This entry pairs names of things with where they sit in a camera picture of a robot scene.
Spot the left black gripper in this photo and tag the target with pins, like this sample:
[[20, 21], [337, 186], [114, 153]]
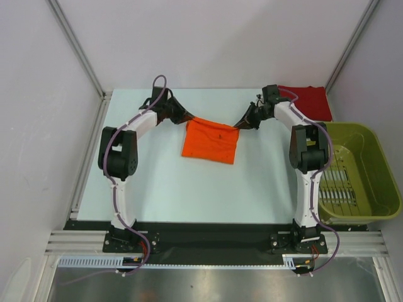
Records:
[[182, 116]]

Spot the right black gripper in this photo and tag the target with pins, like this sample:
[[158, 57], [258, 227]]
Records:
[[252, 115]]

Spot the orange t shirt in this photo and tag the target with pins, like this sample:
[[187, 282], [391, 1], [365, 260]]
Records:
[[209, 140]]

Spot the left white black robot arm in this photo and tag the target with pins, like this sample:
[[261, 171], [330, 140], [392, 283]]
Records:
[[118, 151]]

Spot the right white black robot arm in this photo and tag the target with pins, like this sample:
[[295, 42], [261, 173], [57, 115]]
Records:
[[310, 152]]

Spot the folded red t shirt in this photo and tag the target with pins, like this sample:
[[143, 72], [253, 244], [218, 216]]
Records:
[[312, 101]]

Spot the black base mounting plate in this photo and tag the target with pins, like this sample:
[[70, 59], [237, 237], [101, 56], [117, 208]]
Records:
[[212, 244]]

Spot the olive green plastic basket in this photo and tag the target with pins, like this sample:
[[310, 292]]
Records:
[[359, 187]]

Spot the left aluminium corner post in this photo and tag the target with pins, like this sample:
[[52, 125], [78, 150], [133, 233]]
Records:
[[73, 41]]

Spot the aluminium corner post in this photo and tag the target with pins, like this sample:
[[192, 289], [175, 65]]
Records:
[[352, 43], [73, 41]]

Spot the white slotted cable duct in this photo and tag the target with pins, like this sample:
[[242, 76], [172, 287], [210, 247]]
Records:
[[131, 262]]

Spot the right aluminium corner post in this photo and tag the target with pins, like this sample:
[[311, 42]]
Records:
[[352, 43]]

